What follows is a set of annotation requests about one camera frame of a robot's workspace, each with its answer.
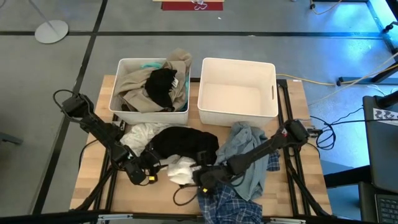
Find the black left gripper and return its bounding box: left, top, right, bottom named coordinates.
left=125, top=149, right=163, bottom=186

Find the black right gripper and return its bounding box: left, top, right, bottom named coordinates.
left=192, top=151, right=234, bottom=195

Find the plain black garment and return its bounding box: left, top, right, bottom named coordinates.
left=148, top=125, right=220, bottom=167

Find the light blue denim garment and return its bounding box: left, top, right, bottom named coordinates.
left=214, top=121, right=270, bottom=202

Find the blue plaid shirt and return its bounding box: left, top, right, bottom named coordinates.
left=197, top=150, right=281, bottom=224

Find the beige garment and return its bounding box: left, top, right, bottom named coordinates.
left=114, top=47, right=193, bottom=114

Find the black garment with white label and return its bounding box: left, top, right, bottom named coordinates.
left=144, top=67, right=179, bottom=110

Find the teal garment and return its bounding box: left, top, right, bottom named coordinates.
left=139, top=61, right=164, bottom=70

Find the white perforated plastic basket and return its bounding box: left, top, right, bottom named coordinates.
left=197, top=57, right=279, bottom=129
left=108, top=57, right=191, bottom=126

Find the grey floor object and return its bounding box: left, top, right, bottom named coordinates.
left=0, top=131, right=24, bottom=146

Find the red floor mat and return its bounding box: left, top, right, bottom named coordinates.
left=160, top=1, right=224, bottom=12

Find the grey round floor stand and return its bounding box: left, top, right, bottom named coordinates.
left=27, top=0, right=70, bottom=45

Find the black stand foot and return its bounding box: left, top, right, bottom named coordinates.
left=336, top=61, right=398, bottom=85

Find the black equipment cabinet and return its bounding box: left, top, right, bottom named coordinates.
left=361, top=94, right=398, bottom=194

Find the fiducial marker sheet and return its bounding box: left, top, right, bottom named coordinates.
left=372, top=107, right=398, bottom=126

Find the black keyboard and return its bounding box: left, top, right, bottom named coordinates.
left=374, top=193, right=398, bottom=224

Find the black cable loop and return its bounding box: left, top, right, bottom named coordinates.
left=172, top=184, right=200, bottom=207

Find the black aluminium frame rail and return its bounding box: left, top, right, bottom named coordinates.
left=274, top=78, right=332, bottom=218
left=73, top=112, right=126, bottom=213

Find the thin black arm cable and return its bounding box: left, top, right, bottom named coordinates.
left=78, top=136, right=104, bottom=170

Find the black cable bundle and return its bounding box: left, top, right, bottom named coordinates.
left=309, top=114, right=337, bottom=151

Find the yellow cable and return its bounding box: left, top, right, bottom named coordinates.
left=310, top=0, right=343, bottom=16
left=275, top=73, right=340, bottom=86

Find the cream cable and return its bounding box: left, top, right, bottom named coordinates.
left=307, top=52, right=398, bottom=107

